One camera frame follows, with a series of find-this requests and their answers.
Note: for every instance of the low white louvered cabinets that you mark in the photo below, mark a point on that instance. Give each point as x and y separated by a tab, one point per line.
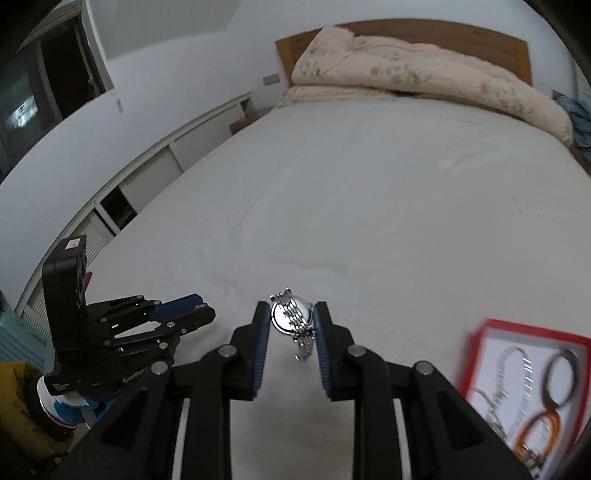
152	175

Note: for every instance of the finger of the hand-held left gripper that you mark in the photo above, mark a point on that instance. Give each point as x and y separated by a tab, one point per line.
194	318
178	305

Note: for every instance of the wooden headboard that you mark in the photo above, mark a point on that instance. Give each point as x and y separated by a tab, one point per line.
438	32

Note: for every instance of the teal ribbed fabric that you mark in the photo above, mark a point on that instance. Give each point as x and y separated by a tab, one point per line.
23	337

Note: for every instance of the dark window frame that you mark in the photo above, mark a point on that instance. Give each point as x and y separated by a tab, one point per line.
41	83

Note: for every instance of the wooden nightstand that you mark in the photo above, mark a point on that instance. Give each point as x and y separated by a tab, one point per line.
244	122

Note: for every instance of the person's left forearm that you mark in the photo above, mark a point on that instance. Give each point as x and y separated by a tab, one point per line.
23	406

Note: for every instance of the beige floral duvet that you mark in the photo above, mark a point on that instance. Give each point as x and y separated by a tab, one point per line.
415	69

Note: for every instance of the silver link watch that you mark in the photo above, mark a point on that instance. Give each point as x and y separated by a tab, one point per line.
291	314

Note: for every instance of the dark wooden bangle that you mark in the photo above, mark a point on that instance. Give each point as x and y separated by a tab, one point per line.
545	383

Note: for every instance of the blue crumpled cloth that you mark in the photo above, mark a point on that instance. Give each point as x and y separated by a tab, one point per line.
577	115

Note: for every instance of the wall switch plate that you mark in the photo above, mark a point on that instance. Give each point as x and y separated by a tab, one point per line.
271	79

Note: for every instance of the thin silver bangle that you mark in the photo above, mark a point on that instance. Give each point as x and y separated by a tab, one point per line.
480	394

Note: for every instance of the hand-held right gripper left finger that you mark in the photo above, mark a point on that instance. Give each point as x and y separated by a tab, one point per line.
261	350

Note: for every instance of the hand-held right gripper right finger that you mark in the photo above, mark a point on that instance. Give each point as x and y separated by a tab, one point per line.
323	355

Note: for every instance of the beige pillow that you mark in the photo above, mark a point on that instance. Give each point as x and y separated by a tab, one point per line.
314	97

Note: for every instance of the red shallow box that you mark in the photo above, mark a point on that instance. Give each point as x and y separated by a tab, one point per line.
489	341

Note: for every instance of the amber resin bangle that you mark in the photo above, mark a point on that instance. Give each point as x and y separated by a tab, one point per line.
556	429

